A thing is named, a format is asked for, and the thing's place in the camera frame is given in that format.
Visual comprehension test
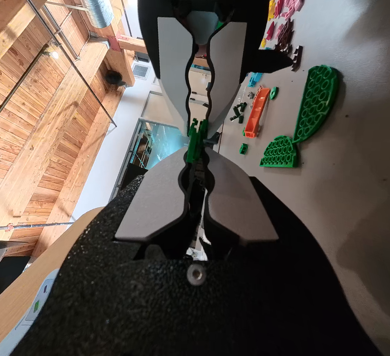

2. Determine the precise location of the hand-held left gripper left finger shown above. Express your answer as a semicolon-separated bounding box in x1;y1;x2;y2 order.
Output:
114;148;192;244

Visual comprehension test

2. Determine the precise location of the glass window panel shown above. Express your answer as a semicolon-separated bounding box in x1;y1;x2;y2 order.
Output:
116;118;188;186

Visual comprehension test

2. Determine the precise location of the black dome ceiling fixture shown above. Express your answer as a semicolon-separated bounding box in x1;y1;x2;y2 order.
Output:
105;70;127;87

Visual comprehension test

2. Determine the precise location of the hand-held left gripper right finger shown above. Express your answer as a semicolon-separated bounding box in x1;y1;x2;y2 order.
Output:
203;147;280;246

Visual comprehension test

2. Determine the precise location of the horizontal metal pipe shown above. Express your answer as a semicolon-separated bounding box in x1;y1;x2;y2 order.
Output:
0;222;74;232

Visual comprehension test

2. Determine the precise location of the white air vent grille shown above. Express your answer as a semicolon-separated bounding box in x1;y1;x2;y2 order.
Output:
132;63;152;79

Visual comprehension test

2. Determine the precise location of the group of dark maroon lego pieces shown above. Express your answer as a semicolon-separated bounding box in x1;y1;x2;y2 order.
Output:
275;19;295;52

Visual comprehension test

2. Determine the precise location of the large green half-round lego plate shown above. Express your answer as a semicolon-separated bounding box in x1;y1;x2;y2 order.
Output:
292;65;339;144

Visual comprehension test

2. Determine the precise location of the green lego assembly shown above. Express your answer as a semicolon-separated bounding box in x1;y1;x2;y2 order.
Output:
187;118;210;163

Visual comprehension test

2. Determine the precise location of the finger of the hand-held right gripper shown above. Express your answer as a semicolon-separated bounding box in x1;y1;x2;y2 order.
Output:
157;16;196;137
205;21;248;134

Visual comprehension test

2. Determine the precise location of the black lego plate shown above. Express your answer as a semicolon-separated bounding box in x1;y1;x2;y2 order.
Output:
291;46;304;72

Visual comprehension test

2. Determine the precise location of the lego instruction booklet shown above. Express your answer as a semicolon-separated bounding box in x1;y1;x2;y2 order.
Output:
0;268;60;356

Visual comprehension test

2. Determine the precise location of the orange lego arch piece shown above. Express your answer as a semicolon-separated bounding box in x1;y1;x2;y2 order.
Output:
244;88;271;139

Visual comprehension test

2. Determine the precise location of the small green half-round lego plate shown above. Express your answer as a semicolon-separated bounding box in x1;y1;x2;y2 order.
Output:
260;135;299;168

